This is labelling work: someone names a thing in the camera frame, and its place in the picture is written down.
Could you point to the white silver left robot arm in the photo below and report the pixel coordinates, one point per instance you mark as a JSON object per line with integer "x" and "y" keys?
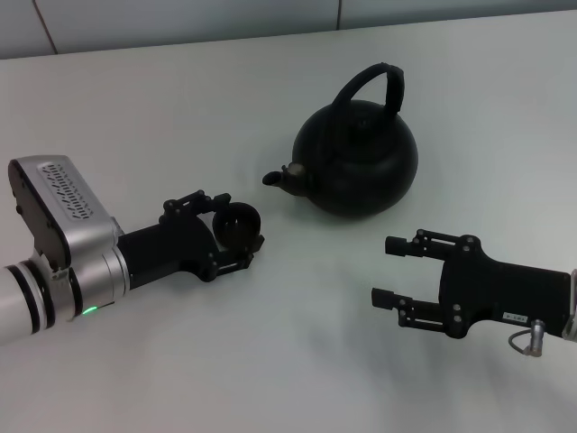
{"x": 45, "y": 293}

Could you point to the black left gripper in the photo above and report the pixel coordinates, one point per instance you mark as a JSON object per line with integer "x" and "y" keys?
{"x": 176, "y": 248}

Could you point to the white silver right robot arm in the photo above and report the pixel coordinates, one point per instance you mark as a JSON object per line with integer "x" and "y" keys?
{"x": 571, "y": 306}

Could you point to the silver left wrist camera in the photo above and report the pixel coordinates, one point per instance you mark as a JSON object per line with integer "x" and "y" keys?
{"x": 63, "y": 203}

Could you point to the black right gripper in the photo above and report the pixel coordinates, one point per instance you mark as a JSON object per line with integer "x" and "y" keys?
{"x": 500, "y": 293}

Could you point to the dark brown teacup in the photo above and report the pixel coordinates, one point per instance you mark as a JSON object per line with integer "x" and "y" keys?
{"x": 236, "y": 225}

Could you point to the black round teapot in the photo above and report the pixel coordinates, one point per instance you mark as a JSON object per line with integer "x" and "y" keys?
{"x": 360, "y": 176}

